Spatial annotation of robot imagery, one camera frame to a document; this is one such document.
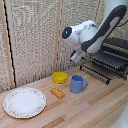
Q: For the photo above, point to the white patterned plate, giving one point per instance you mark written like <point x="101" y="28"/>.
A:
<point x="24" y="102"/>

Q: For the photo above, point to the yellow bowl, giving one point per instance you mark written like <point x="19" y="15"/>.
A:
<point x="60" y="77"/>

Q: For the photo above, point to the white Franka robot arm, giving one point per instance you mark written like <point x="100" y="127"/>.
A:
<point x="90" y="35"/>

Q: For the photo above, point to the blue mug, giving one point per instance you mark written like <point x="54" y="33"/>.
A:
<point x="77" y="84"/>

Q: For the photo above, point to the beige woven folding screen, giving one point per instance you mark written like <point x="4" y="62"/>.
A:
<point x="33" y="43"/>

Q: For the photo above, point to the yellow rectangular block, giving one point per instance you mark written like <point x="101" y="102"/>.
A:
<point x="57" y="92"/>

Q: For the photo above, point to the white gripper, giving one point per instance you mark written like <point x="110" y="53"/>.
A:
<point x="77" y="56"/>

